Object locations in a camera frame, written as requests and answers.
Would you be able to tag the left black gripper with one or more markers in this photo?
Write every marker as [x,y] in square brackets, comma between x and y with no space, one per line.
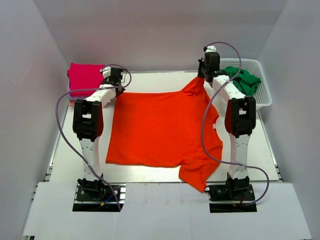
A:
[121,92]

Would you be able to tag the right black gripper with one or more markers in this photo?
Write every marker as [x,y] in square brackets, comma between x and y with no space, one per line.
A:
[202,62]

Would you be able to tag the orange t-shirt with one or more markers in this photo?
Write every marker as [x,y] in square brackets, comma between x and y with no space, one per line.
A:
[167,130]

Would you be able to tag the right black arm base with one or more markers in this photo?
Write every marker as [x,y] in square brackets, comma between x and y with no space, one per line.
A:
[223,200]

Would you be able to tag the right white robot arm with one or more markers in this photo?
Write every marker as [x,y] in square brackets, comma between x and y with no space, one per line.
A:
[239,122]

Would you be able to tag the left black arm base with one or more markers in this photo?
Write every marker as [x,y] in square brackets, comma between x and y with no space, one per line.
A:
[95,196]

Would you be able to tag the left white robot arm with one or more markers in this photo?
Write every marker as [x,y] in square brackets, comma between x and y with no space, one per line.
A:
[88,125]

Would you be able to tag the folded magenta t-shirt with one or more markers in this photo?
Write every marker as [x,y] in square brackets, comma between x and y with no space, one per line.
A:
[84,76]

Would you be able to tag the green t-shirt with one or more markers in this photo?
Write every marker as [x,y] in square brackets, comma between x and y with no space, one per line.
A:
[247,83]

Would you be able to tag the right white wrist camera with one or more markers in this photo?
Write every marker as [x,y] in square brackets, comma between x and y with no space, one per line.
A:
[210,49]

